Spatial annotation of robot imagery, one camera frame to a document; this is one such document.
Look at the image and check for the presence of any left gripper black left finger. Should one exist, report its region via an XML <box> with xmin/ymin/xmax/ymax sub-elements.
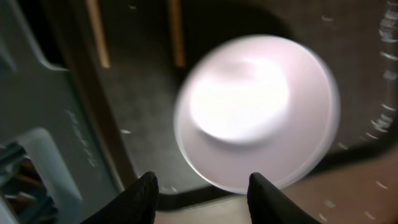
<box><xmin>81</xmin><ymin>172</ymin><xmax>159</xmax><ymax>224</ymax></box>

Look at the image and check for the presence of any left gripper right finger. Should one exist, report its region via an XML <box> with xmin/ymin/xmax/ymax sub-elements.
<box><xmin>247</xmin><ymin>172</ymin><xmax>320</xmax><ymax>224</ymax></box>

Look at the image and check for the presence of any pink round bowl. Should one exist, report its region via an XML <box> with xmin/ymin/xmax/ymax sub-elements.
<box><xmin>174</xmin><ymin>35</ymin><xmax>340</xmax><ymax>194</ymax></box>

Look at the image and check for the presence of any wooden chopstick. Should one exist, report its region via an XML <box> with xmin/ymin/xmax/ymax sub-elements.
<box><xmin>86</xmin><ymin>0</ymin><xmax>111</xmax><ymax>68</ymax></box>
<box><xmin>167</xmin><ymin>0</ymin><xmax>186</xmax><ymax>68</ymax></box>

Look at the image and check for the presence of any grey plastic dish rack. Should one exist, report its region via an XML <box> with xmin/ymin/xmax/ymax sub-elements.
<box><xmin>1</xmin><ymin>0</ymin><xmax>119</xmax><ymax>223</ymax></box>

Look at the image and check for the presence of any dark brown serving tray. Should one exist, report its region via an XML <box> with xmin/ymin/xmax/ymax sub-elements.
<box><xmin>42</xmin><ymin>0</ymin><xmax>397</xmax><ymax>211</ymax></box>

